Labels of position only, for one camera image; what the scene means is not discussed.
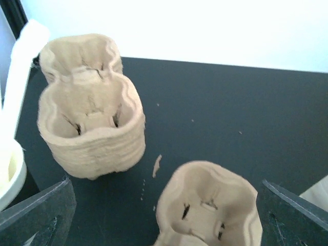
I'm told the blue checkered paper bag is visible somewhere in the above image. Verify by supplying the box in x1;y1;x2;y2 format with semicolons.
300;176;328;212

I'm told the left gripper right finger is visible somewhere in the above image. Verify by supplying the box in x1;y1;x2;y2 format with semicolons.
257;180;327;246

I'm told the brown cup carrier stack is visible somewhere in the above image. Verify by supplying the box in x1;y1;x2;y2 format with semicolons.
37;34;146;180

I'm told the brown carrier half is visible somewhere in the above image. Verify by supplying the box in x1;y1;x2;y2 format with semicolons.
154;160;262;246

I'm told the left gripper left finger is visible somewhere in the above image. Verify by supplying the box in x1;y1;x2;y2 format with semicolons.
1;178;76;245

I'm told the cup of white straws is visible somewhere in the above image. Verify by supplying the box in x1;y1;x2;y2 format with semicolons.
1;19;51;211

